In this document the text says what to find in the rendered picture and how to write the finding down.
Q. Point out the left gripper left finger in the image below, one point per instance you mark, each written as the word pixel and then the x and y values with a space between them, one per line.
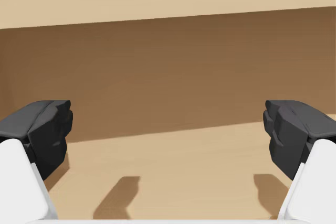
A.
pixel 39 134

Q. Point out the pale wooden shelf unit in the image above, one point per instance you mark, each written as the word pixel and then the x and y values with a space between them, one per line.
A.
pixel 168 77

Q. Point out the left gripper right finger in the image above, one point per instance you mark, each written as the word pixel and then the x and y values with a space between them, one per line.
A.
pixel 294 134

